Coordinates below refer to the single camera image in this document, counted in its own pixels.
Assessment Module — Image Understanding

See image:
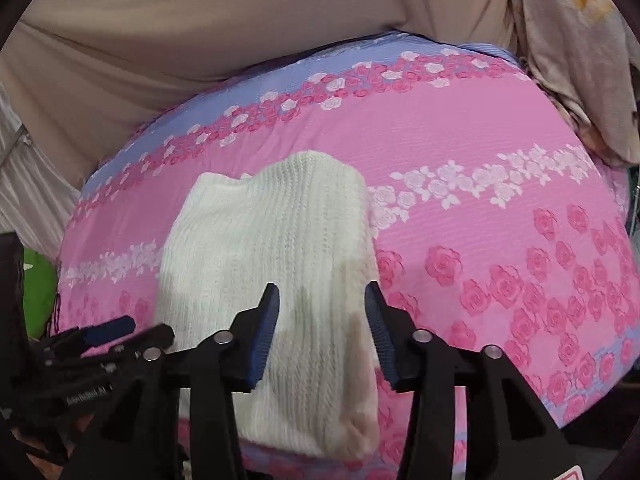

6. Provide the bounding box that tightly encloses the beige backdrop curtain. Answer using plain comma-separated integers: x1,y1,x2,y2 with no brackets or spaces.
0,0,526,188

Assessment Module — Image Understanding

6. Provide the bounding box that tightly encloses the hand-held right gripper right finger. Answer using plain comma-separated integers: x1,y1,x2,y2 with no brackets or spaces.
364,282,576,480

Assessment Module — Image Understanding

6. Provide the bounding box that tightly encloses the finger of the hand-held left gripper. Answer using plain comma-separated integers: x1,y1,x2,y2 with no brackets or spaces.
89,323,176,362
44,314,137,354

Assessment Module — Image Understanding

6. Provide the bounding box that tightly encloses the white red black knit sweater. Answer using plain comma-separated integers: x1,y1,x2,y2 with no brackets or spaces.
155,150,382,461

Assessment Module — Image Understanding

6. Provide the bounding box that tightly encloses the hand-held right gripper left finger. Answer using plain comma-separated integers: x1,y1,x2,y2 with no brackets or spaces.
75,282,281,480

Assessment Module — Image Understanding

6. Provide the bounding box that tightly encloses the pink floral bedsheet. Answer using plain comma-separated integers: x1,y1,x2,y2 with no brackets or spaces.
52,31,640,480

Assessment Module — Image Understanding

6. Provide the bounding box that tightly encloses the cream floral hanging blanket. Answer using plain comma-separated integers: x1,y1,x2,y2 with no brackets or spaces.
505,0,640,167

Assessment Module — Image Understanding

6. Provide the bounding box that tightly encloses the green object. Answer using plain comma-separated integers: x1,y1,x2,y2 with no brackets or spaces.
22,247,59,339

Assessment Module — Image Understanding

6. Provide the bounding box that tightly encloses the white pleated curtain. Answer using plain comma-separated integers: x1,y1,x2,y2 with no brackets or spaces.
0,82,85,263

